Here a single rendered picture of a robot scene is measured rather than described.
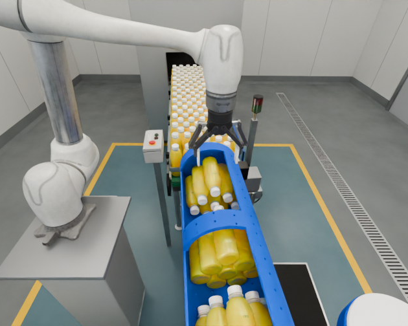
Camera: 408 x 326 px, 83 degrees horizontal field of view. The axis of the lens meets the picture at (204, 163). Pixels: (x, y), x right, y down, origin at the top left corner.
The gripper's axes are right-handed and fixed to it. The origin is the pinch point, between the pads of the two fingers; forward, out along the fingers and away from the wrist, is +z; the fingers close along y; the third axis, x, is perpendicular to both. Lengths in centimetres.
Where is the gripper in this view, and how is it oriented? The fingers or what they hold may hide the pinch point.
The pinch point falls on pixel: (217, 160)
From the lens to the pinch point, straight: 82.1
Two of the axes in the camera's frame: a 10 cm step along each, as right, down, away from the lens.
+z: -0.1, 7.8, 6.3
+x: -1.1, -6.2, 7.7
